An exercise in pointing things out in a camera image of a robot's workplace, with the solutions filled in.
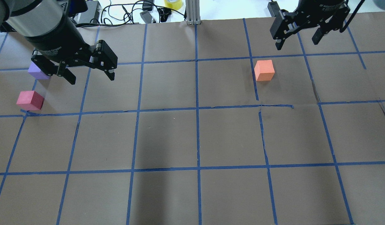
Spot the pink foam cube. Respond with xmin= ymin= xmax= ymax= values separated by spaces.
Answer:
xmin=16 ymin=91 xmax=44 ymax=111

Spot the purple foam cube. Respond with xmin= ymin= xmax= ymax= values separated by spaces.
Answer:
xmin=27 ymin=62 xmax=51 ymax=80

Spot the aluminium frame post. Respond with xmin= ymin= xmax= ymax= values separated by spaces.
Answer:
xmin=185 ymin=0 xmax=201 ymax=25

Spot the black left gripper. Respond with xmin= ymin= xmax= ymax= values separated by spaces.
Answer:
xmin=25 ymin=14 xmax=118 ymax=85

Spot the grey power adapter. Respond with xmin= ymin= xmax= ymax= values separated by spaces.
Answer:
xmin=78 ymin=0 xmax=101 ymax=24

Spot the black cable bundle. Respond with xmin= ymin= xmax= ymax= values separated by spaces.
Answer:
xmin=100 ymin=0 xmax=173 ymax=25

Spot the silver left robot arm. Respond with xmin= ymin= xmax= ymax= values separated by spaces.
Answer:
xmin=0 ymin=0 xmax=118 ymax=85

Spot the orange foam cube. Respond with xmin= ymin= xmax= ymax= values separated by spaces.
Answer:
xmin=254 ymin=60 xmax=275 ymax=82

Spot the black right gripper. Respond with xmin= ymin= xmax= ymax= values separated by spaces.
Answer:
xmin=270 ymin=0 xmax=351 ymax=50

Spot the yellow tape roll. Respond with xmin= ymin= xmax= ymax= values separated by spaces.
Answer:
xmin=164 ymin=0 xmax=183 ymax=10

